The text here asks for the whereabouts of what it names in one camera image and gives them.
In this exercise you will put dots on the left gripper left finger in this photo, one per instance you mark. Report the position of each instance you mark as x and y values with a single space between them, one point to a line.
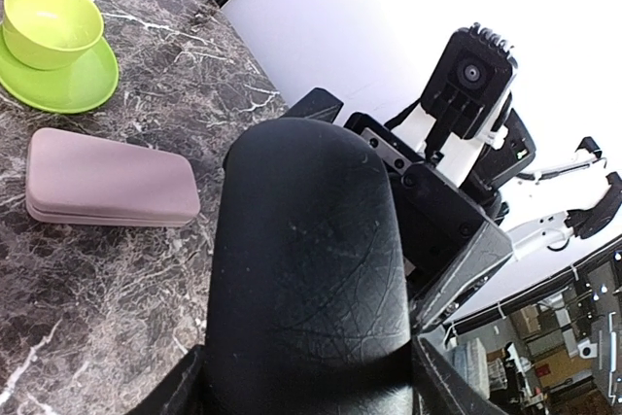
183 391

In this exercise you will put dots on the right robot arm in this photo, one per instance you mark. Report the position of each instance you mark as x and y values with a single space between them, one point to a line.
536 209

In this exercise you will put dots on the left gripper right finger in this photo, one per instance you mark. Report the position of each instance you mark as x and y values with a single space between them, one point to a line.
441 387

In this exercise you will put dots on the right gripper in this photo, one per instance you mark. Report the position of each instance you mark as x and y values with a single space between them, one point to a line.
366 197

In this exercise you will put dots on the green bowl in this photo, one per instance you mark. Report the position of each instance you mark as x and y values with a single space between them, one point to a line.
50 34

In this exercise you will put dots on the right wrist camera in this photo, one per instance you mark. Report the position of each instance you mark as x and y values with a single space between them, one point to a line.
462 110

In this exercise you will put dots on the black glasses case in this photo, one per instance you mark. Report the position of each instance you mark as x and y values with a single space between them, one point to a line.
307 310

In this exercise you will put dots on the pink glasses case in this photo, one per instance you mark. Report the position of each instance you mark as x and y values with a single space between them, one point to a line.
78 179

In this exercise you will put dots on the green plate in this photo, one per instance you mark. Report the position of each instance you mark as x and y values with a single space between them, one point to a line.
79 87

